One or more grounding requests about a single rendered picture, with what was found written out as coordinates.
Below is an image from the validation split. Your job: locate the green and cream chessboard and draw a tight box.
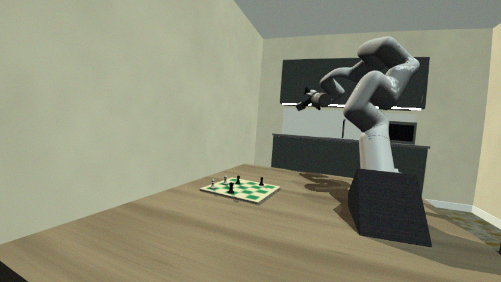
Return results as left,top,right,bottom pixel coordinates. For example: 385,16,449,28
200,177,280,204

